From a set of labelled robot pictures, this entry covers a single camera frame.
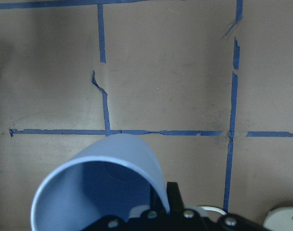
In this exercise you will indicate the blue cup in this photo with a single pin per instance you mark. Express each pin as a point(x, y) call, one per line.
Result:
point(109, 177)

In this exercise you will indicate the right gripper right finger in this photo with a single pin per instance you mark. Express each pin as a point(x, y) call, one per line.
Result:
point(174, 197)

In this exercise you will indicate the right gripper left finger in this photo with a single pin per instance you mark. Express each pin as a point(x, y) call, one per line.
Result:
point(155, 201)

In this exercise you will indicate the cream toaster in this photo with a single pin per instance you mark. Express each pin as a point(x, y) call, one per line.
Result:
point(279, 219)

